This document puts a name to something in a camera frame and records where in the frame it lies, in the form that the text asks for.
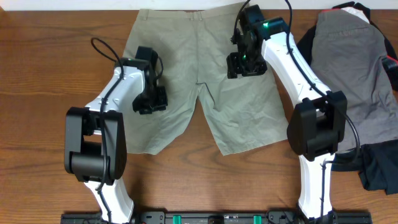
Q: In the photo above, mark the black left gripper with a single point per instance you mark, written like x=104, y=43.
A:
x=161, y=104

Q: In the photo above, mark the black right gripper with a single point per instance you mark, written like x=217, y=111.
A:
x=234, y=67

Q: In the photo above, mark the khaki green shorts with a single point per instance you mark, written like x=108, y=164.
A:
x=243, y=113

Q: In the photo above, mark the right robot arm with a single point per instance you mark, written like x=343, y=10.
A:
x=317, y=124

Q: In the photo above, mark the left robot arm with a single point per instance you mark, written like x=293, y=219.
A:
x=95, y=140

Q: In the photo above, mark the grey shorts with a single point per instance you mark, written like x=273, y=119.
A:
x=347, y=56

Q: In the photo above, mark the black garment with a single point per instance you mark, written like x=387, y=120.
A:
x=377, y=163

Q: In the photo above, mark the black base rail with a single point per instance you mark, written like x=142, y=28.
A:
x=271, y=217

